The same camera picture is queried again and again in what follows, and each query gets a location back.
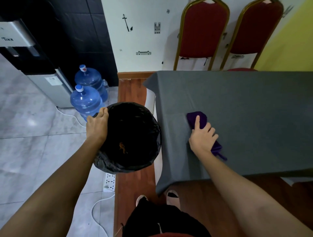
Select black and silver water dispenser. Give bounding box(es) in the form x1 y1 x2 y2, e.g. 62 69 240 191
0 15 74 109

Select person's shoe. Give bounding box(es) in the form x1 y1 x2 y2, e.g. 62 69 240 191
136 195 149 207
166 189 180 208

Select grey tablecloth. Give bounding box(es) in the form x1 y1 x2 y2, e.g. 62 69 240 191
143 70 313 196

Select person's left forearm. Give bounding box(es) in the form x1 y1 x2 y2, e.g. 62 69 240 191
0 137 107 237

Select white dispenser cable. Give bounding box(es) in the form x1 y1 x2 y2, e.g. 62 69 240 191
56 107 87 128

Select white table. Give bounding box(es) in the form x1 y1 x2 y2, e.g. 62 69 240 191
144 88 163 186

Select black lamp post wall sticker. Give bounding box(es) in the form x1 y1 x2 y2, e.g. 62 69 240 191
122 14 133 32

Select person's right hand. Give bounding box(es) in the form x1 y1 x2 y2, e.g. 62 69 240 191
188 115 219 155

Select person's right forearm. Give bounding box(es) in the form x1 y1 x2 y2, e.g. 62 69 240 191
196 149 313 237

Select white power strip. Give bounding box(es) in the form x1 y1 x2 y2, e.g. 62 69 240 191
104 172 116 192

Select person's black shorts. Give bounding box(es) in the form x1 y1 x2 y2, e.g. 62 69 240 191
121 198 212 237

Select blue water jug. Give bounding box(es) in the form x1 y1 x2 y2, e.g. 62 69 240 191
70 84 106 122
74 64 109 103

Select person's left hand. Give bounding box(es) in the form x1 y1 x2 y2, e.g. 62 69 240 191
86 107 109 145

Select trash bin with black bag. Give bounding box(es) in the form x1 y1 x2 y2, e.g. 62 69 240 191
93 102 162 174

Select white power strip cable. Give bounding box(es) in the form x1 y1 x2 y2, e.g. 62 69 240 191
91 191 115 237

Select person's right shoe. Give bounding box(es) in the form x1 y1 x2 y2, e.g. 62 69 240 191
166 189 180 208

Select person's left shoe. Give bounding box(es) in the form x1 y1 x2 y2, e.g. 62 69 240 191
136 195 149 207

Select purple cloth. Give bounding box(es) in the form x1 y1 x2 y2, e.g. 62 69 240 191
187 111 228 161

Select red chair with gold frame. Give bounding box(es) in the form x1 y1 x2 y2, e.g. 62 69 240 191
219 0 284 72
173 0 230 71

